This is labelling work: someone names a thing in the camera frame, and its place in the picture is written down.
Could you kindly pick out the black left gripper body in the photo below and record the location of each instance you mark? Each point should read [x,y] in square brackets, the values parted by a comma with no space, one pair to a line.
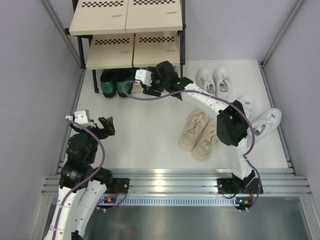
[92,138]

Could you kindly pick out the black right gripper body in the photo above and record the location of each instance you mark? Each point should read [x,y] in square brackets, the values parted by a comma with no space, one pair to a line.
[157,86]

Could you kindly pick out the green loafer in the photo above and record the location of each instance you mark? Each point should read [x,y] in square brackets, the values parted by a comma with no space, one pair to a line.
[108,83]
[124,75]

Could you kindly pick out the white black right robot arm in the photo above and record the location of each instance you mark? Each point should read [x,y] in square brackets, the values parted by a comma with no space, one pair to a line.
[217,120]

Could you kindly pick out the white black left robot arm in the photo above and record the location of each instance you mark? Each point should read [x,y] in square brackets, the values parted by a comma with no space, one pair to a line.
[82,188]

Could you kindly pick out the black beige shoe shelf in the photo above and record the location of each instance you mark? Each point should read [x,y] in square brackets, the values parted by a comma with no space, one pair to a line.
[118,34]

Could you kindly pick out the white grey sneaker left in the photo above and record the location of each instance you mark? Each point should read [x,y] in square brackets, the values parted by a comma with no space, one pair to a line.
[205,81]

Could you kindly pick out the white grey sneaker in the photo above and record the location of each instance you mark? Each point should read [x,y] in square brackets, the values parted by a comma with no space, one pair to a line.
[222,80]
[205,81]

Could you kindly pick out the beige lace sneaker left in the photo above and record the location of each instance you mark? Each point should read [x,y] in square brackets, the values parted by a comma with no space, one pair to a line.
[195,125]

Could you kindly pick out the beige lace sneaker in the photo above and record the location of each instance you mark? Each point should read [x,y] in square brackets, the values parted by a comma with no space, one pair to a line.
[207,142]
[195,125]

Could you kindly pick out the white grey sneaker right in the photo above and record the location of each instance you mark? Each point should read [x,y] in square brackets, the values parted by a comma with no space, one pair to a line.
[222,80]

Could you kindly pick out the beige lace sneaker right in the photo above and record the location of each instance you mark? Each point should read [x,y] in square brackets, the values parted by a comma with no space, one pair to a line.
[207,142]

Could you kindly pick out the white leather sneaker left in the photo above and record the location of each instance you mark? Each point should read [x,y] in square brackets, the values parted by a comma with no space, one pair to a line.
[249,104]

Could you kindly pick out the white leather sneaker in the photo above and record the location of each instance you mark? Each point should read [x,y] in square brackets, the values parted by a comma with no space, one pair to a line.
[267,123]
[249,104]

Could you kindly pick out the white leather sneaker right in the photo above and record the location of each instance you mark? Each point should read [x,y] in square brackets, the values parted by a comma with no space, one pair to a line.
[267,123]

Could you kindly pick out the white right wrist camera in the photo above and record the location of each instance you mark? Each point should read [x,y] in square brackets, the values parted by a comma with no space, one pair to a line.
[143,77]

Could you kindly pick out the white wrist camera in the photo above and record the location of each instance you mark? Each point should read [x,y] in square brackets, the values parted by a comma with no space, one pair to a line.
[143,77]
[81,117]

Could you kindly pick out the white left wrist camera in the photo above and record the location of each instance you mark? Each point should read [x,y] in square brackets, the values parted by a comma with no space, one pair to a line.
[81,117]

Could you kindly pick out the aluminium frame post left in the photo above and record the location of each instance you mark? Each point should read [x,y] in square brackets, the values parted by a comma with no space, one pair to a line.
[59,27]

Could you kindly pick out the aluminium frame post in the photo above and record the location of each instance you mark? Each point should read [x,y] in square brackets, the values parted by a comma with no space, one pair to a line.
[283,30]
[59,27]

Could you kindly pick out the aluminium frame post right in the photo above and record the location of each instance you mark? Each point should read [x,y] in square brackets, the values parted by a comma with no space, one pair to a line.
[283,30]

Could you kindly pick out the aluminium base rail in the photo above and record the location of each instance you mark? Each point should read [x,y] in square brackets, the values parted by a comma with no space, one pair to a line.
[201,187]

